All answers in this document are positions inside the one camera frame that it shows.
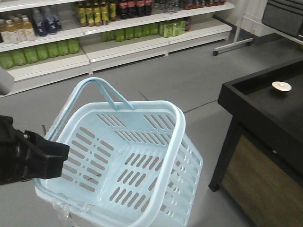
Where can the white supermarket shelf unit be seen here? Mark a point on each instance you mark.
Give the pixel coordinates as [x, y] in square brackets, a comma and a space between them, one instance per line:
[99, 50]

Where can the light blue plastic basket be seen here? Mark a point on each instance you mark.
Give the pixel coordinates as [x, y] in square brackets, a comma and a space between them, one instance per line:
[130, 163]

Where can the small white dish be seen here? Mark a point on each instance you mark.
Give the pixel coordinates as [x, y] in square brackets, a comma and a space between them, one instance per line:
[281, 86]

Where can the black wooden produce stand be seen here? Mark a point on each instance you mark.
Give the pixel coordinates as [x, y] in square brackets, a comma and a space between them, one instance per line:
[261, 161]

